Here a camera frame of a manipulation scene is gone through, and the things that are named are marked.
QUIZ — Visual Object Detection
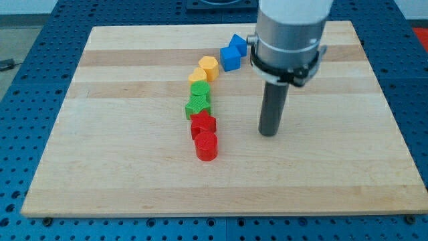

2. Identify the blue cube block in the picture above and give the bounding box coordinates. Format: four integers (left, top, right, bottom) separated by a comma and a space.
220, 46, 241, 72

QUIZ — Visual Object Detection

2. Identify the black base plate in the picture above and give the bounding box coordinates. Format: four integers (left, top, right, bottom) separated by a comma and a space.
184, 0, 258, 11

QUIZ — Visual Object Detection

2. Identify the red cylinder block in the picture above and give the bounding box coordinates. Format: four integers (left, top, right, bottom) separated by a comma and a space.
194, 132, 218, 161

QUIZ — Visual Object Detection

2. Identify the red star block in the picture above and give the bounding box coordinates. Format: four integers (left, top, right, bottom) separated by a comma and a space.
190, 110, 217, 140

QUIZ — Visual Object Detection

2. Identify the green cylinder block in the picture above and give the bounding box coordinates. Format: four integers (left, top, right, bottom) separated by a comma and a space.
190, 80, 211, 102

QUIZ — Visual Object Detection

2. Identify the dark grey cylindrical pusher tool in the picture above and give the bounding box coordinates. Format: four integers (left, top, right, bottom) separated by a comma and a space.
258, 82, 289, 137

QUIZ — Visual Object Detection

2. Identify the black cable plug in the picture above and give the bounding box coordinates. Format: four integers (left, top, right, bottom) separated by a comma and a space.
0, 58, 15, 72

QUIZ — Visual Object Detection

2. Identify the yellow hexagon block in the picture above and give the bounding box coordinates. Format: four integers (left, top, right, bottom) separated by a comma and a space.
198, 56, 219, 82

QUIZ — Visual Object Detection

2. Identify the wooden board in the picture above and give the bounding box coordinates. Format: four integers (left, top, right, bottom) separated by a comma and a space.
21, 21, 427, 218

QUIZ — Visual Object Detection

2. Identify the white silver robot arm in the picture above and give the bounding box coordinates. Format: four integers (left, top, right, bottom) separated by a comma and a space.
247, 0, 332, 87

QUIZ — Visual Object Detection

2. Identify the yellow heart block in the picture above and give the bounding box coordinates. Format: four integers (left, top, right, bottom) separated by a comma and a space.
188, 67, 207, 85

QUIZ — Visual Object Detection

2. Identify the green star block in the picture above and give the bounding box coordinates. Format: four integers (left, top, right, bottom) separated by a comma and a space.
185, 95, 211, 120

